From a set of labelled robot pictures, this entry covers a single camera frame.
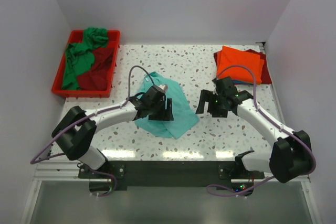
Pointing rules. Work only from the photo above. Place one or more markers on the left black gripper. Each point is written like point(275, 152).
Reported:
point(166, 115)

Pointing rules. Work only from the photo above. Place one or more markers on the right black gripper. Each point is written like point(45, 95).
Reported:
point(208, 96)

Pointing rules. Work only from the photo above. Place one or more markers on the teal t shirt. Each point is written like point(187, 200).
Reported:
point(184, 117)

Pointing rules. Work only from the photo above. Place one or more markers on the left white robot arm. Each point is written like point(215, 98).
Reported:
point(75, 131)

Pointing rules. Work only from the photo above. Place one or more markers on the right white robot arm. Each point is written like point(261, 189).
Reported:
point(291, 155)

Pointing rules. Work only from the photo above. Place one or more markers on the blue folded t shirt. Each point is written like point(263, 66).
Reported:
point(239, 82)

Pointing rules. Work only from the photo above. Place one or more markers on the orange folded t shirt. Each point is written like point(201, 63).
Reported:
point(230, 62)

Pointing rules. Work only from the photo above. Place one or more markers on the dark red folded t shirt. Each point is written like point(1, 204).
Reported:
point(265, 73)

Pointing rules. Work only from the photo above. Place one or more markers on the dark red t shirt in bin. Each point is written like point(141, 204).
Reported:
point(96, 77)

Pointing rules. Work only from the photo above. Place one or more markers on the green t shirt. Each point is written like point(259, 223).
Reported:
point(79, 57)

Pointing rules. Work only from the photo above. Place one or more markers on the red plastic bin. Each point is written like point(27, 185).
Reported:
point(76, 37)

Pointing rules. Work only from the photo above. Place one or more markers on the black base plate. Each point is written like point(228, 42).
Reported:
point(120, 175)

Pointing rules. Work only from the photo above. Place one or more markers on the aluminium rail frame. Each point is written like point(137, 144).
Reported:
point(57, 167)

